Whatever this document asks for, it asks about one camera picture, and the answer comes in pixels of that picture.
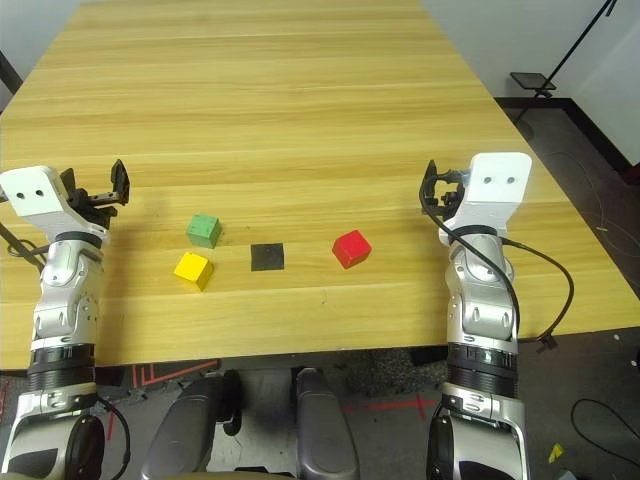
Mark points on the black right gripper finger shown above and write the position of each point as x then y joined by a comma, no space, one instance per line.
428,175

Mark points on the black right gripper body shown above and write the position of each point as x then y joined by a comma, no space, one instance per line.
447,200

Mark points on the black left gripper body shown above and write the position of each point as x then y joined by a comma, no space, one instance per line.
95,200

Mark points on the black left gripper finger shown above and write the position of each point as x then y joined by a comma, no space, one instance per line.
121,182
67,179

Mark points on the green wooden block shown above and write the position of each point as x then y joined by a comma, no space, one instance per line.
202,230

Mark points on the red wooden block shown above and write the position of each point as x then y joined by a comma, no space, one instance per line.
352,250

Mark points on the yellow wooden block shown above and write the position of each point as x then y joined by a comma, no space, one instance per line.
192,267

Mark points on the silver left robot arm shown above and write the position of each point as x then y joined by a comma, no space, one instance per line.
65,300

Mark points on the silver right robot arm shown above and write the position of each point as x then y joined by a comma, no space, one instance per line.
480,310

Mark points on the black stand tray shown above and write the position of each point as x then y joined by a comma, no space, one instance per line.
532,81

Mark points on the black square marker patch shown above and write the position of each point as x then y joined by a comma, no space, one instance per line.
267,257

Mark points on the grey speckled floor mat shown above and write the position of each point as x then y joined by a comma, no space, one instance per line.
390,372

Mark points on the black tripod stand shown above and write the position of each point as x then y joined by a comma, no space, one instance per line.
575,47

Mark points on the grey left robot leg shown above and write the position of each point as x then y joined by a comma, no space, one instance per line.
185,425

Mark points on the grey robot leg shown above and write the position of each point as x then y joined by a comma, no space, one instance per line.
320,425
185,425

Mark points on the grey right robot leg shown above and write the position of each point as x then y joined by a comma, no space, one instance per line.
320,425

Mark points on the yellow floor scrap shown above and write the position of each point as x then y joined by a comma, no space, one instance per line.
556,452

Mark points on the beige robot torso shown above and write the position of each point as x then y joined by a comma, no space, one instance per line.
240,475

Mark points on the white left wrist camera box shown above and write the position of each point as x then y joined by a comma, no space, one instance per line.
35,200

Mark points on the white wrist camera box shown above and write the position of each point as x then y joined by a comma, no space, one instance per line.
495,195
35,200

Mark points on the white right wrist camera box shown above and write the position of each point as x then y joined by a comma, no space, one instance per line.
495,195

